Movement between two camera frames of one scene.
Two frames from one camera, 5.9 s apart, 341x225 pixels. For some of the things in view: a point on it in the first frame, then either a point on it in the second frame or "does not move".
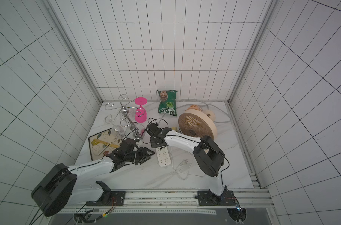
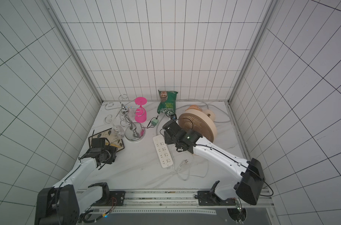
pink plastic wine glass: (140, 116) does not move
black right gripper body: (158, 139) -> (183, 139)
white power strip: (163, 156) does not move
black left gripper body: (137, 156) -> (109, 153)
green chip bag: (167, 102) does not move
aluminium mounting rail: (202, 202) does not move
